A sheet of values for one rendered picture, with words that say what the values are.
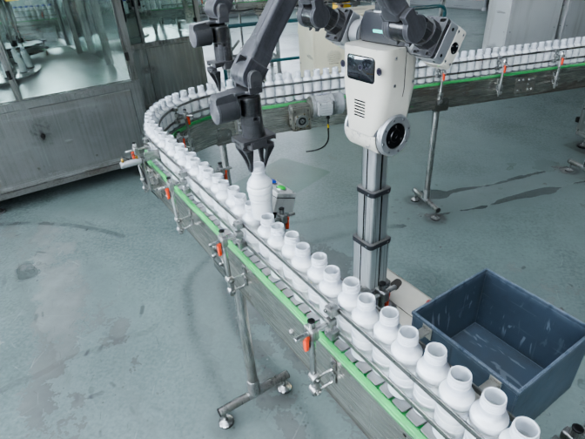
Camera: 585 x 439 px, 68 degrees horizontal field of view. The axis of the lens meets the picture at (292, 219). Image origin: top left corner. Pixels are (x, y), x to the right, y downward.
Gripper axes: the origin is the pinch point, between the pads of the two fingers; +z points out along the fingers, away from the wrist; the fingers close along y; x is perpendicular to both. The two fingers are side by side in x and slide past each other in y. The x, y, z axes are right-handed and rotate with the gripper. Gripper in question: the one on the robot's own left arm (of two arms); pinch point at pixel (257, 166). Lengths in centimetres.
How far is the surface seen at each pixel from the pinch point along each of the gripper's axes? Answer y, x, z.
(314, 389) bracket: -12, -42, 39
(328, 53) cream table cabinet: 259, 311, 52
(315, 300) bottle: -3.4, -30.5, 24.3
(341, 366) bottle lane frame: -7, -45, 32
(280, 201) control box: 12.9, 11.5, 20.5
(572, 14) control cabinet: 622, 243, 50
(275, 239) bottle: -3.1, -12.3, 15.7
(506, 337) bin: 51, -51, 54
